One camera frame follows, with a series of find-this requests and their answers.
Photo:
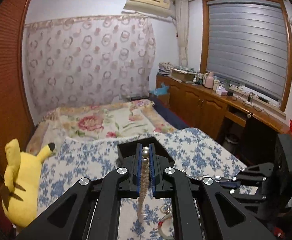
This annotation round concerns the silver metal jewelry piece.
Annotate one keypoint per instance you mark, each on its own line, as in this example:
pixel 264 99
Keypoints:
pixel 217 179

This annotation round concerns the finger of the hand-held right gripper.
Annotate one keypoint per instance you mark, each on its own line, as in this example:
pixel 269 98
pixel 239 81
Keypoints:
pixel 245 188
pixel 260 171

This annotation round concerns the white cup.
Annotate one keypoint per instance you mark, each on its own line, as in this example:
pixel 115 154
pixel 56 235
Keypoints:
pixel 216 85

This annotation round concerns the large cardboard box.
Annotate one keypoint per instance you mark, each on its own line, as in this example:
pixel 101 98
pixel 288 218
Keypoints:
pixel 183 75

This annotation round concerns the grey window blind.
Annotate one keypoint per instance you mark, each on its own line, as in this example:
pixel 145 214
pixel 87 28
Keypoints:
pixel 245 47

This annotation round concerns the gold rings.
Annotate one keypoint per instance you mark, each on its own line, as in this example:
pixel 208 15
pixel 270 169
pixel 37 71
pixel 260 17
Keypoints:
pixel 164 208

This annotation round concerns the white power strip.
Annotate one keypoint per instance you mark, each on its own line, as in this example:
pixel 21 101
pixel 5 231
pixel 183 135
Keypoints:
pixel 237 88

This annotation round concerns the tied cream window curtain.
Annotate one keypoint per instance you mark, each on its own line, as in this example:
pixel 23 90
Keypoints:
pixel 182 30

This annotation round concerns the grey trash bin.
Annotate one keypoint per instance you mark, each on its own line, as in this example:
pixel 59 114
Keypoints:
pixel 230 143

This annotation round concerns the pink thermos jug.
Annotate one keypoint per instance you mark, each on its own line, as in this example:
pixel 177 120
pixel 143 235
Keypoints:
pixel 209 80

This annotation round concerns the blue plastic bag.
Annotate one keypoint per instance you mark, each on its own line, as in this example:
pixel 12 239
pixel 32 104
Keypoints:
pixel 162 88

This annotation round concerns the pink floral bedspread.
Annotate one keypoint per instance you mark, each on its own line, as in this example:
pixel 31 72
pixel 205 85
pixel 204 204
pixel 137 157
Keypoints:
pixel 93 122

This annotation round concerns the wooden window frame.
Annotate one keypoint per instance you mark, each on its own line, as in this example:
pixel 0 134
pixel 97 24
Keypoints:
pixel 203 42

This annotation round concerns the beige air conditioner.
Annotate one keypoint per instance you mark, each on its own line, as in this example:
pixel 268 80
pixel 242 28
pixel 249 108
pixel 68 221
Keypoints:
pixel 146 2

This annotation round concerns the patterned fabric bag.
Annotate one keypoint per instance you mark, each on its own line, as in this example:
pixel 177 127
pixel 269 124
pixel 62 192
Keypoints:
pixel 164 67

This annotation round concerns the brown slatted wardrobe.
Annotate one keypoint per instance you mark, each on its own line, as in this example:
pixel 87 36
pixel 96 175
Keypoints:
pixel 3 92

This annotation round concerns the pink tissue box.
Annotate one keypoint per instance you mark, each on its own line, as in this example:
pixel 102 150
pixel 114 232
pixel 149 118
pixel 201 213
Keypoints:
pixel 221 90

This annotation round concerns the pale bangle with red trim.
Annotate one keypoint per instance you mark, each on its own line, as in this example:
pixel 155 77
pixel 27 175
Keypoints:
pixel 163 223

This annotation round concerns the wooden cabinet desk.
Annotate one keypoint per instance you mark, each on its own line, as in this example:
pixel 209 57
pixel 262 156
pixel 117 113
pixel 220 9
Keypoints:
pixel 200 105

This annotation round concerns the blue floral tablecloth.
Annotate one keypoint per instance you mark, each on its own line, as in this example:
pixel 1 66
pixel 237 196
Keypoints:
pixel 86 160

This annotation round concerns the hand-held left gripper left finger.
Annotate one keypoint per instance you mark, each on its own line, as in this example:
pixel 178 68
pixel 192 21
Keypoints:
pixel 137 170

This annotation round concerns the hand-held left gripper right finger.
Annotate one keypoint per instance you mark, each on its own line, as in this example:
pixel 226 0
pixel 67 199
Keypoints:
pixel 152 170

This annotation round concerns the yellow plush toy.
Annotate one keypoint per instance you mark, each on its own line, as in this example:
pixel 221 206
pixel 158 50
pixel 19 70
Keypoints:
pixel 23 180

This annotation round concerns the dark blue blanket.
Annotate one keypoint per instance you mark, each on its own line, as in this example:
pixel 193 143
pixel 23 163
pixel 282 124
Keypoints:
pixel 170 116

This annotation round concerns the black jewelry box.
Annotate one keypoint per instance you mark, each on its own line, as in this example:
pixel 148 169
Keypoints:
pixel 128 148

